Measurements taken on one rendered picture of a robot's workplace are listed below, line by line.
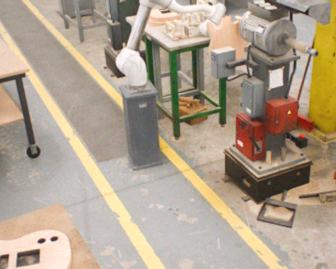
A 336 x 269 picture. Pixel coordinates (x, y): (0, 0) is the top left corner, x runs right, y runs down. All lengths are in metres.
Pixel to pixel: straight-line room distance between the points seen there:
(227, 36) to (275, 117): 0.82
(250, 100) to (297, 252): 1.12
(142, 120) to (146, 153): 0.32
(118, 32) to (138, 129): 2.24
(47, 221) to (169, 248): 1.32
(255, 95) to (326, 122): 1.32
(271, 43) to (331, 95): 1.34
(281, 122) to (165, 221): 1.13
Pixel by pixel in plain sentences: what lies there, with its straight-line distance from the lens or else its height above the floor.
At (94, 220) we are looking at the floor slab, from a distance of 4.10.
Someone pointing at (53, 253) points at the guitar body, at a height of 0.94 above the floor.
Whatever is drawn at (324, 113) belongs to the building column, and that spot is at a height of 0.23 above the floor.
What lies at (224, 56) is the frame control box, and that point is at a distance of 3.93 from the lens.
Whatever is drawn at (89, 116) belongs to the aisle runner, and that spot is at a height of 0.00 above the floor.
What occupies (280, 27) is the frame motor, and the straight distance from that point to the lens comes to 3.75.
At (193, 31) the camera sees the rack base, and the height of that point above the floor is 0.98.
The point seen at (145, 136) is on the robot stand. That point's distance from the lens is 4.49.
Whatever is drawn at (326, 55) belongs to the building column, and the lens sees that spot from 4.87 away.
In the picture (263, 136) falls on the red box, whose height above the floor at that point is 0.51.
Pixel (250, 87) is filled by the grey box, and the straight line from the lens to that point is 3.87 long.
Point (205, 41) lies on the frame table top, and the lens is 4.76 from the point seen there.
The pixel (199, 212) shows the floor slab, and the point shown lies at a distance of 4.08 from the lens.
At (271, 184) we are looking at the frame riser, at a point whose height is 0.15.
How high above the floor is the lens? 2.49
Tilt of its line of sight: 30 degrees down
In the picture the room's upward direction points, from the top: 4 degrees counter-clockwise
